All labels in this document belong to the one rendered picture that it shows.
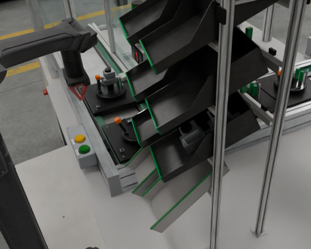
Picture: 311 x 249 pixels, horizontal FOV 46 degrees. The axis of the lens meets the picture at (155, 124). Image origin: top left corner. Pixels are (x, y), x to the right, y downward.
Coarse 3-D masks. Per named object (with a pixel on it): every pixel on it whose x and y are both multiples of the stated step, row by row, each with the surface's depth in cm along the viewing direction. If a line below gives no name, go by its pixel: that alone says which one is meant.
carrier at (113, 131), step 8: (128, 120) 148; (104, 128) 150; (112, 128) 150; (120, 128) 149; (128, 128) 146; (112, 136) 146; (120, 136) 145; (128, 136) 142; (112, 144) 142; (120, 144) 142; (128, 144) 141; (136, 144) 141; (128, 152) 138; (136, 152) 137; (120, 160) 135; (128, 160) 135
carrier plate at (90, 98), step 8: (80, 88) 176; (88, 88) 176; (96, 88) 175; (128, 88) 173; (88, 96) 170; (96, 96) 170; (128, 96) 168; (88, 104) 165; (96, 104) 164; (104, 104) 164; (112, 104) 164; (120, 104) 163; (128, 104) 164; (136, 104) 166; (96, 112) 160; (104, 112) 161
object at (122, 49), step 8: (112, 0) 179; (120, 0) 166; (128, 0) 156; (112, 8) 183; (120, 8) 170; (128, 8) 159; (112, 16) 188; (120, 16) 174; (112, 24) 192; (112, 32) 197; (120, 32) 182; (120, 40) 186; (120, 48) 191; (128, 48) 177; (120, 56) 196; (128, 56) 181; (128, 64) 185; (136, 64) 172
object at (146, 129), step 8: (144, 112) 114; (136, 120) 115; (144, 120) 114; (152, 120) 112; (136, 128) 112; (144, 128) 111; (152, 128) 109; (176, 128) 104; (136, 136) 107; (144, 136) 109; (152, 136) 104; (160, 136) 105; (144, 144) 105
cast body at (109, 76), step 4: (108, 68) 164; (112, 68) 166; (104, 72) 164; (108, 72) 163; (112, 72) 163; (104, 76) 165; (108, 76) 163; (112, 76) 164; (116, 76) 166; (104, 80) 164; (108, 80) 164; (112, 80) 165; (116, 80) 166; (104, 84) 165; (108, 84) 166
